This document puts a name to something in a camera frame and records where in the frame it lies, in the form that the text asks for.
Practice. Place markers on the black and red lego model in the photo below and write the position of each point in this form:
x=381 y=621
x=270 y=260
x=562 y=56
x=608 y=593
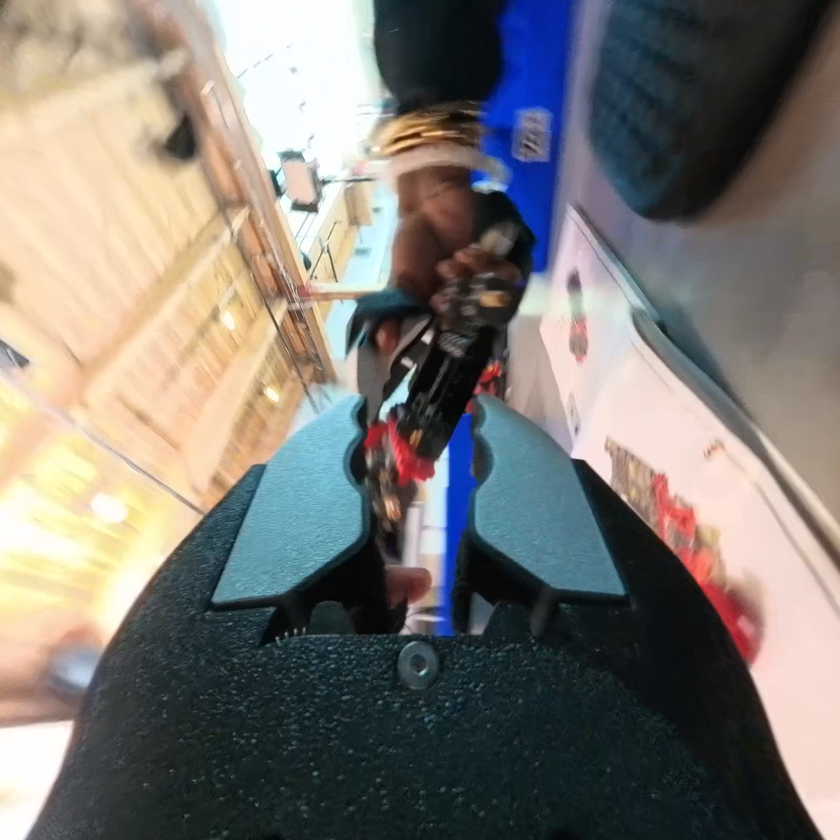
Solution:
x=446 y=387

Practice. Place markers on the studio light panel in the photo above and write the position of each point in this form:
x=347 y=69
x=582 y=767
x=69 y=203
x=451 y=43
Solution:
x=298 y=180

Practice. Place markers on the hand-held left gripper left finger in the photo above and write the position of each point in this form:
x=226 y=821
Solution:
x=302 y=512

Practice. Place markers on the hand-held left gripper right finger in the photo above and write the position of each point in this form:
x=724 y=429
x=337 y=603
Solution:
x=544 y=518

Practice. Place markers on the white lego instruction booklet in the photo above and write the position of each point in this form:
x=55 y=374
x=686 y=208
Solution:
x=630 y=407

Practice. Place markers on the person's left hand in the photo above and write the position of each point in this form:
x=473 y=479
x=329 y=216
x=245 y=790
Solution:
x=407 y=587

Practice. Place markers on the black quilted chair armrest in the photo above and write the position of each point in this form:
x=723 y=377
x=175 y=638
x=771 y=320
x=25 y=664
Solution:
x=695 y=105

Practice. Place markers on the ceiling spotlight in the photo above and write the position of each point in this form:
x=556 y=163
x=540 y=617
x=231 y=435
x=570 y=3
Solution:
x=228 y=319
x=108 y=508
x=270 y=392

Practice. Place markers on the black light stand boom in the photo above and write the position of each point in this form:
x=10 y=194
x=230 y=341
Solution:
x=351 y=178

